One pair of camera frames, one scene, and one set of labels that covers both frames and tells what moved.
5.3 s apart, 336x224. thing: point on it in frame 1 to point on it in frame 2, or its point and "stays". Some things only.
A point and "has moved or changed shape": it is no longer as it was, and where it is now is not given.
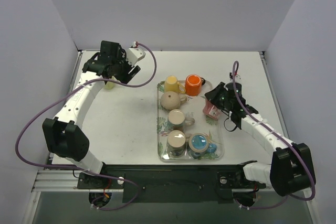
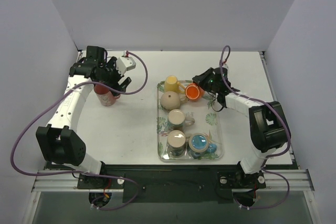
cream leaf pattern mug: (177, 120) stays
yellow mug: (171, 84) stays
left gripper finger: (131, 73) to (124, 85)
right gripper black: (215, 97) to (203, 80)
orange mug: (193, 84) has moved or changed shape
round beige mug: (171, 100) stays
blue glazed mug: (199, 146) stays
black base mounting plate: (170, 183) stays
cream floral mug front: (176, 144) stays
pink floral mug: (210, 109) to (104, 96)
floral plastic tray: (185, 133) stays
